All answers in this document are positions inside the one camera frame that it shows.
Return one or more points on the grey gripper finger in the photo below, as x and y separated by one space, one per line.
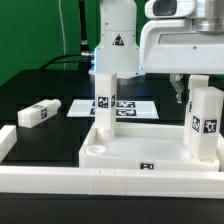
175 80

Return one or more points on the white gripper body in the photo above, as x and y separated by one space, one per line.
173 46

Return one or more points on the white desk tabletop tray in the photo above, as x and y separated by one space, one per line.
141 146

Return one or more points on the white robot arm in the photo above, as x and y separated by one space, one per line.
119 48

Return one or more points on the white U-shaped obstacle fence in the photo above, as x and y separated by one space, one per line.
150 178

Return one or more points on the white marker base plate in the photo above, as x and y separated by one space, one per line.
124 109

